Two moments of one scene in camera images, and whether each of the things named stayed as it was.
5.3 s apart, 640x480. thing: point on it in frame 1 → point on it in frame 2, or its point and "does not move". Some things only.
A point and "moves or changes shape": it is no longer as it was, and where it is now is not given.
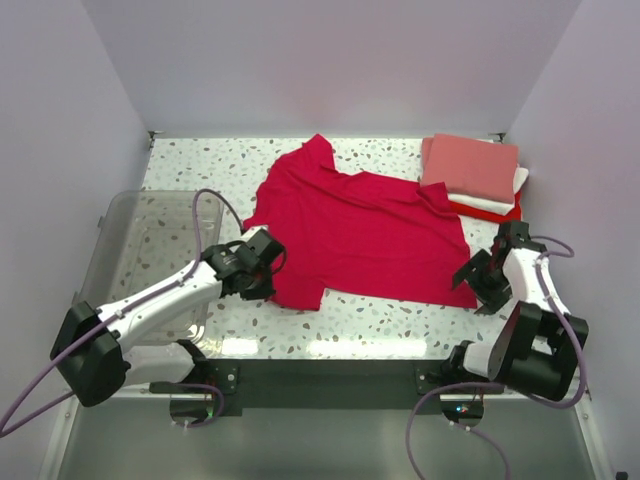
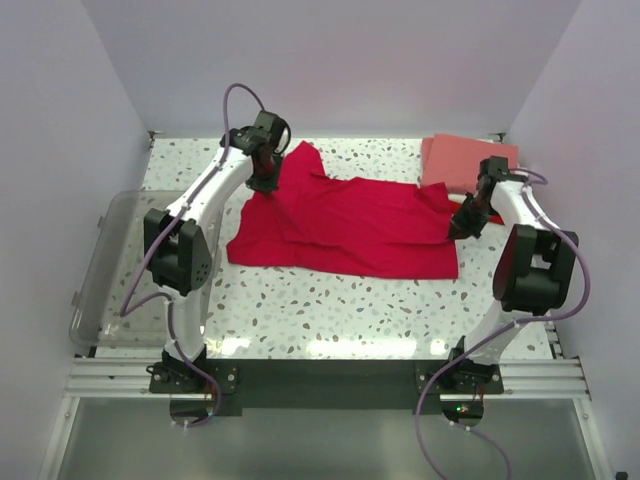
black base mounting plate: (326, 384) does not move
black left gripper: (264, 291) → (269, 184)
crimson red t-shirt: (361, 234) moves or changes shape
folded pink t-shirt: (470, 167) does not move
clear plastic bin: (142, 238) does not move
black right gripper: (491, 299) → (460, 227)
